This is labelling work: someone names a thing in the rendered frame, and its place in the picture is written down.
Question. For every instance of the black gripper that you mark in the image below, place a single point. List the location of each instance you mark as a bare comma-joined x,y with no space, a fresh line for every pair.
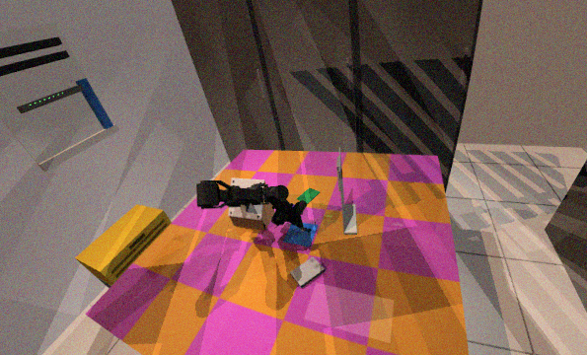
295,212

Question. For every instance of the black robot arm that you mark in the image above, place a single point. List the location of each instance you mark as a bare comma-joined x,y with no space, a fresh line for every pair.
209,195

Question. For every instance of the grey panel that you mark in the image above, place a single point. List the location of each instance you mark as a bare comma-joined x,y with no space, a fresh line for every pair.
348,210

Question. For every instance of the green flat square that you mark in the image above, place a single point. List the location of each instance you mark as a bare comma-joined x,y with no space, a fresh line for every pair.
308,195

